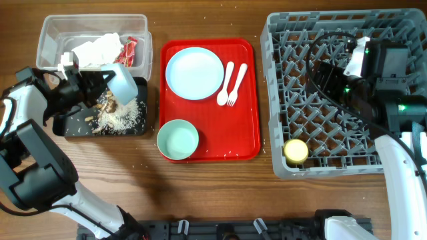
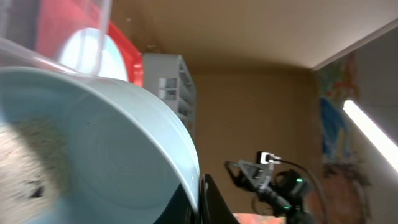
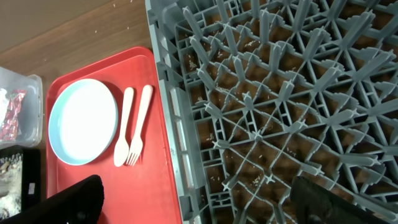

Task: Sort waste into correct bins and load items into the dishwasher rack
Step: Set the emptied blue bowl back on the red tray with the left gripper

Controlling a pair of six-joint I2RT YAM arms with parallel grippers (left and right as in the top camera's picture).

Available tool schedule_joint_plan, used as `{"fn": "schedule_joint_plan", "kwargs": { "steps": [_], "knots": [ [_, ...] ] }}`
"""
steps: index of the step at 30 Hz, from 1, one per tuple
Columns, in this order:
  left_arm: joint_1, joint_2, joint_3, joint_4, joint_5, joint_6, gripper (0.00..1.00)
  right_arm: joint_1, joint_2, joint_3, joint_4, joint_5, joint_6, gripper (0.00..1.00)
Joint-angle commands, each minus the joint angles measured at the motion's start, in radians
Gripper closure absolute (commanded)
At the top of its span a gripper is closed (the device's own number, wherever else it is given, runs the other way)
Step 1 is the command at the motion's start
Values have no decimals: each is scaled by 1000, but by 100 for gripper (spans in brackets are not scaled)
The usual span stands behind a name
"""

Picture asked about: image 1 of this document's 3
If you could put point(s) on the yellow plastic cup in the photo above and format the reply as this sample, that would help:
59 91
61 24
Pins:
295 151

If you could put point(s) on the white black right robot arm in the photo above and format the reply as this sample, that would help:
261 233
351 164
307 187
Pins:
376 94

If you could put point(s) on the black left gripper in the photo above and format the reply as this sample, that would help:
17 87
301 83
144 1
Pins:
89 93

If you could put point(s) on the rice and food scraps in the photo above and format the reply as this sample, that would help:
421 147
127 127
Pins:
110 116

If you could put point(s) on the red serving tray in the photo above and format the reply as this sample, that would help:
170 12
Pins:
225 133

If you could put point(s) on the mint green bowl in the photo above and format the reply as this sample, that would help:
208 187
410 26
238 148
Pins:
177 139

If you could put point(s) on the light blue rice bowl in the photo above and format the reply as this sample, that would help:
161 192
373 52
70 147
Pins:
122 85

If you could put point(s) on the red snack wrapper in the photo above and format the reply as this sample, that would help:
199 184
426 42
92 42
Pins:
126 57

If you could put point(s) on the grey dishwasher rack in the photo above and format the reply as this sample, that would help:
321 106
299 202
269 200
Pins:
338 143

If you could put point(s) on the white plastic spoon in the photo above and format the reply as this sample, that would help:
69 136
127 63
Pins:
222 96

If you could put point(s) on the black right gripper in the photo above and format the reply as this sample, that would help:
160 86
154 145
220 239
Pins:
324 77

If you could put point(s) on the black food waste tray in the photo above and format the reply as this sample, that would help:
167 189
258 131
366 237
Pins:
75 125

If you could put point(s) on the light blue plate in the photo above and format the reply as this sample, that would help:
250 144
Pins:
194 73

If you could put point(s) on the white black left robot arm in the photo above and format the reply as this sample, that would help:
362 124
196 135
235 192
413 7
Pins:
36 175

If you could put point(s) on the clear plastic waste bin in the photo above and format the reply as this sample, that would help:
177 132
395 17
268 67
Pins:
62 33

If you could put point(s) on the white crumpled tissue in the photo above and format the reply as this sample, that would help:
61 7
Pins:
103 51

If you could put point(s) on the white plastic fork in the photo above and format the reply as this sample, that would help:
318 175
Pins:
234 94

